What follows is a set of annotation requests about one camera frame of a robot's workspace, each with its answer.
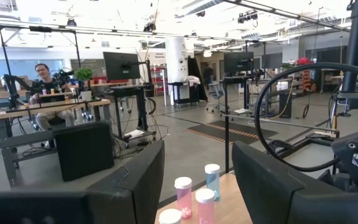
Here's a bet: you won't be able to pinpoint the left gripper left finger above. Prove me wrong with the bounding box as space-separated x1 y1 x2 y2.
85 139 167 224

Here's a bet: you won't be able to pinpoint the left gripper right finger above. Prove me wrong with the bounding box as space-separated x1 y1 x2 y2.
232 141 305 224

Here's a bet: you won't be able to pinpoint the blue pill bottle white cap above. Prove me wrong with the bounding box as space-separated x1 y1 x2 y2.
204 163 221 202

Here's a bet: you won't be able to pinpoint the yellow pill bottle white cap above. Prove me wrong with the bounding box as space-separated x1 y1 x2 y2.
158 208 183 224

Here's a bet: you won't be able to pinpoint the pink pill bottle white cap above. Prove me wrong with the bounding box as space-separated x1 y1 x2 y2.
195 188 216 224
174 176 193 220

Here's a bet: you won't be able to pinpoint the black floor mat striped edge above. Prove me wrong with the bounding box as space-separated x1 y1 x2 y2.
186 120 278 146

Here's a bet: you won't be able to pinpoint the black computer box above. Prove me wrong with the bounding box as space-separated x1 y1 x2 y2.
53 121 115 183

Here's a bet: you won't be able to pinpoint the black monitor stand cart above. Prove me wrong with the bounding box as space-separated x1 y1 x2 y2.
109 60 157 149

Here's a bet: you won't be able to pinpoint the grey office chair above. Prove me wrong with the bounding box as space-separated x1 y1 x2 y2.
208 80 228 113

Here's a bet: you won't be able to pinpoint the wooden desk grey legs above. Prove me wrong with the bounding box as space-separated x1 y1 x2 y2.
0 98 111 187

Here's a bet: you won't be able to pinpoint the red storage rack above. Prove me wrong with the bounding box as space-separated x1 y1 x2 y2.
150 65 168 105

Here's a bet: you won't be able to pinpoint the person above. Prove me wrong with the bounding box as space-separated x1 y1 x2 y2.
203 63 214 85
29 63 74 131

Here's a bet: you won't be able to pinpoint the white cloth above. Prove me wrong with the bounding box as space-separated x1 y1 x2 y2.
183 75 201 88

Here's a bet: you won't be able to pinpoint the black monitor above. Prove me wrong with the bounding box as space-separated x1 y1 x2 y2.
223 52 255 75
103 51 141 82
262 52 283 70

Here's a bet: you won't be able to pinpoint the small potted green plant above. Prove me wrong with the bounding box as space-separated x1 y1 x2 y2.
74 67 94 101

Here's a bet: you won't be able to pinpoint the red storage bins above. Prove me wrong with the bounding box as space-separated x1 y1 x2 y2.
296 57 316 67

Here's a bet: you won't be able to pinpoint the white round column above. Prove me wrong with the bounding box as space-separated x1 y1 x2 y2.
165 37 190 105

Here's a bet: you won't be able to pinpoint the thick black pole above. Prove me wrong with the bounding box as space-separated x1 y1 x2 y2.
342 0 358 94

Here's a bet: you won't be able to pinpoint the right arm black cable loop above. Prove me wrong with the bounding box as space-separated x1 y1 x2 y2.
254 62 358 172

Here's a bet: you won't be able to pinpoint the black rig camera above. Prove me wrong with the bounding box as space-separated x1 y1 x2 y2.
237 9 260 28

